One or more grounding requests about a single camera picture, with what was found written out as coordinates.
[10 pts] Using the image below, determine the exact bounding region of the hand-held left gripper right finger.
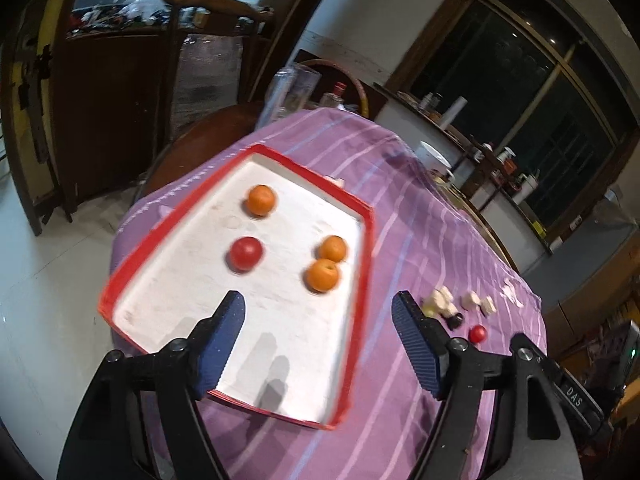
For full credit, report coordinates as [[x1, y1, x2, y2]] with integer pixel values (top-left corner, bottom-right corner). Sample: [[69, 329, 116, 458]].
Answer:
[[391, 290, 583, 480]]

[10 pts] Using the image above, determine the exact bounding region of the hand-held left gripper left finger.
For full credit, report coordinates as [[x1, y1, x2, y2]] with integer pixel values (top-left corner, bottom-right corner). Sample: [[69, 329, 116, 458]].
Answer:
[[57, 290, 247, 480]]

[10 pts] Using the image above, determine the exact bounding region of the red white tray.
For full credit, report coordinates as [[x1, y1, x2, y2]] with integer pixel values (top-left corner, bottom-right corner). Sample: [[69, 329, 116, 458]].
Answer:
[[98, 143, 377, 431]]

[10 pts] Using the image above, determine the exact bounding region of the purple striped tablecloth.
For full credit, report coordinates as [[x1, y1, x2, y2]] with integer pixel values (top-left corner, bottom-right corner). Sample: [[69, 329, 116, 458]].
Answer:
[[111, 107, 548, 480]]

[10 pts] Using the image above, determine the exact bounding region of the orange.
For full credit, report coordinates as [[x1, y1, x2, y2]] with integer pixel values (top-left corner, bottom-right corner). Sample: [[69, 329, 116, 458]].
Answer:
[[305, 258, 340, 293], [318, 235, 348, 264], [246, 184, 277, 218]]

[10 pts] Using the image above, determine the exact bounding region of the white window counter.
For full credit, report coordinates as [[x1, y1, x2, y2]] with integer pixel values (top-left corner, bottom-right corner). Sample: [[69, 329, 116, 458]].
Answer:
[[375, 82, 556, 271]]

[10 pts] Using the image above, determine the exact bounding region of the white mug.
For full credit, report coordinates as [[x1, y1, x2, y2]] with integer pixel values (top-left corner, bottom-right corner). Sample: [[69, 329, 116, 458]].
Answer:
[[415, 141, 456, 181]]

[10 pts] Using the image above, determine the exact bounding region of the white tumbler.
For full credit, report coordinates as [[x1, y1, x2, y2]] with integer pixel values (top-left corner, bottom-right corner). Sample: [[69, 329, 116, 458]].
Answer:
[[517, 172, 541, 203]]

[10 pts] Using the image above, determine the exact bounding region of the white paper cup stack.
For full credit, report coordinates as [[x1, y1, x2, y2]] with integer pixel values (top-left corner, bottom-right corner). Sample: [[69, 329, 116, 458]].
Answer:
[[440, 97, 468, 128]]

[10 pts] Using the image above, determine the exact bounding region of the clear plastic bag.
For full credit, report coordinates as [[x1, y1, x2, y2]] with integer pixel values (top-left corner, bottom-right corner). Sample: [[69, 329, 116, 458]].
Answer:
[[257, 71, 291, 128]]

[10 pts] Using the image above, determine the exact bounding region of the round backed wooden chair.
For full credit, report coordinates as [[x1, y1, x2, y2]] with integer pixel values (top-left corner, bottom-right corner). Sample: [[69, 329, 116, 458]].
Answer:
[[285, 50, 373, 118]]

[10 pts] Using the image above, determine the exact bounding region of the dark wooden cabinet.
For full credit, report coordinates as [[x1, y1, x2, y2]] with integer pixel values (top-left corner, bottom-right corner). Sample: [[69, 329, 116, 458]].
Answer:
[[50, 25, 176, 211]]

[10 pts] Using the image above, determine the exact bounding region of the red capped bottle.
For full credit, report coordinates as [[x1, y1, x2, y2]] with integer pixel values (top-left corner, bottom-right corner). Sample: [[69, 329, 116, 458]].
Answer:
[[322, 81, 348, 111]]

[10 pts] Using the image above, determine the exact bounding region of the dark framed window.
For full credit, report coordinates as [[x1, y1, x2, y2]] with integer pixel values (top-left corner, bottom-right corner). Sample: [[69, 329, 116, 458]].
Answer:
[[385, 0, 640, 256]]

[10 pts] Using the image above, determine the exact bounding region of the dark wooden chair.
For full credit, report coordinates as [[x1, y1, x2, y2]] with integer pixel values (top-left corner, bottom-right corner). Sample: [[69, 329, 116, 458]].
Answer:
[[160, 0, 276, 146]]

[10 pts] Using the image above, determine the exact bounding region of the cluttered items pile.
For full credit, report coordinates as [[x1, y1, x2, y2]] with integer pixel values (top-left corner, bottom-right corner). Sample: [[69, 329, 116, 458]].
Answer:
[[67, 0, 171, 36]]

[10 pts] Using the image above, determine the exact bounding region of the arched wooden door frame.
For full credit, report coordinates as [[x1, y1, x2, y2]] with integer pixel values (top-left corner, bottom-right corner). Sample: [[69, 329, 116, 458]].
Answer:
[[0, 0, 76, 238]]

